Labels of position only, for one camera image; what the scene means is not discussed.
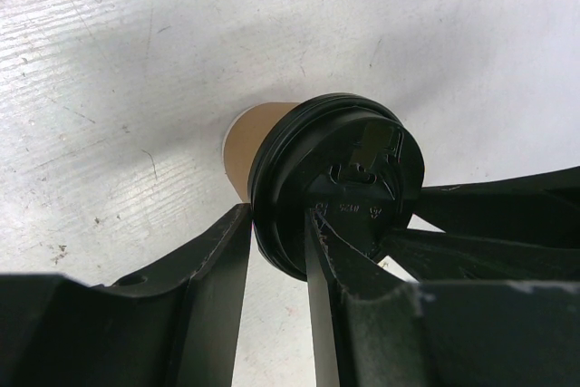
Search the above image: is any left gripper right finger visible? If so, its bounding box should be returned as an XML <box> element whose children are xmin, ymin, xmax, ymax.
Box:
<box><xmin>304</xmin><ymin>210</ymin><xmax>579</xmax><ymax>386</ymax></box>

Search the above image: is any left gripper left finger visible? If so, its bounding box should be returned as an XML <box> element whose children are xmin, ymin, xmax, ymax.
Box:
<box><xmin>1</xmin><ymin>204</ymin><xmax>251</xmax><ymax>386</ymax></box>

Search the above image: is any brown paper coffee cup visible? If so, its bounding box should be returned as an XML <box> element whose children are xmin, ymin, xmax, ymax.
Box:
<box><xmin>222</xmin><ymin>102</ymin><xmax>298</xmax><ymax>202</ymax></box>

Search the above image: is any black coffee lid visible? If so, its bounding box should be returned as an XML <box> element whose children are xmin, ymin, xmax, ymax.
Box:
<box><xmin>247</xmin><ymin>93</ymin><xmax>425</xmax><ymax>281</ymax></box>

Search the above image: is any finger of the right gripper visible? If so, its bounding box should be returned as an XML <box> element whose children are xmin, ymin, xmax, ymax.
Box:
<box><xmin>379</xmin><ymin>229</ymin><xmax>579</xmax><ymax>281</ymax></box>
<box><xmin>414</xmin><ymin>167</ymin><xmax>579</xmax><ymax>247</ymax></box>

